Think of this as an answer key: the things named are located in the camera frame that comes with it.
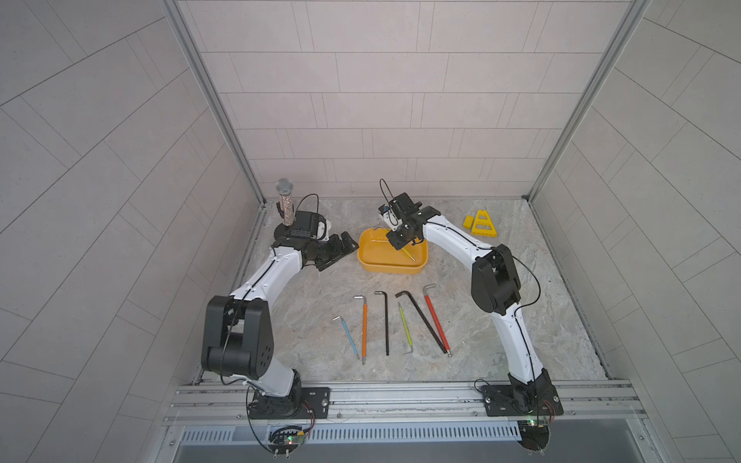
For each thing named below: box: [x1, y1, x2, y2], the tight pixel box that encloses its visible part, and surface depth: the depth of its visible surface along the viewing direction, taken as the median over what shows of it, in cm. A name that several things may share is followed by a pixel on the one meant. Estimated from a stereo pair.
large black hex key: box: [394, 290, 449, 355], surface depth 86 cm
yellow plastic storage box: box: [356, 227, 430, 275], surface depth 97 cm
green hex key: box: [397, 300, 414, 355], surface depth 84 cm
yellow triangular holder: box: [470, 209, 498, 238], surface depth 111 cm
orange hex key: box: [353, 295, 369, 366], surface depth 86 cm
